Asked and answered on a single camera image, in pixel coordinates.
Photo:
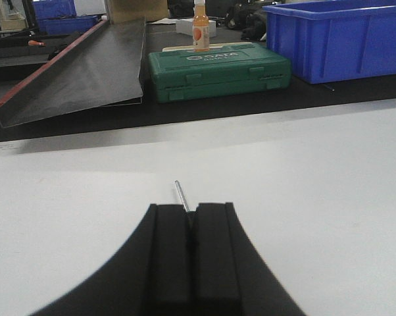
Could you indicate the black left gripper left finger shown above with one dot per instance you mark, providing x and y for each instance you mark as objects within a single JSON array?
[{"x": 148, "y": 275}]

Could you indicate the black metal chute panel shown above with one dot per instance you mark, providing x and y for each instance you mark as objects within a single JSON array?
[{"x": 101, "y": 68}]

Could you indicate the orange handled tool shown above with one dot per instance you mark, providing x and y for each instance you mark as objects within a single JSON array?
[{"x": 35, "y": 43}]

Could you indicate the cross screwdriver black green handle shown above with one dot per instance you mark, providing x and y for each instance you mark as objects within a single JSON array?
[{"x": 182, "y": 196}]

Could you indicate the large blue plastic bin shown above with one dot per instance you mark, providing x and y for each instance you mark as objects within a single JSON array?
[{"x": 330, "y": 41}]

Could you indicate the green SATA tool case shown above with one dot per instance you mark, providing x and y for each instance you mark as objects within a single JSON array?
[{"x": 231, "y": 69}]

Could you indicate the orange juice bottle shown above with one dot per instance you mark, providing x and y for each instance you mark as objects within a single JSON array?
[{"x": 200, "y": 29}]

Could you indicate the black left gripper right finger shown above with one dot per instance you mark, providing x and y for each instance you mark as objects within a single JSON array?
[{"x": 231, "y": 278}]

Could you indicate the upper blue bin far left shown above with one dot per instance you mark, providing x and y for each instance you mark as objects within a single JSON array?
[{"x": 54, "y": 9}]

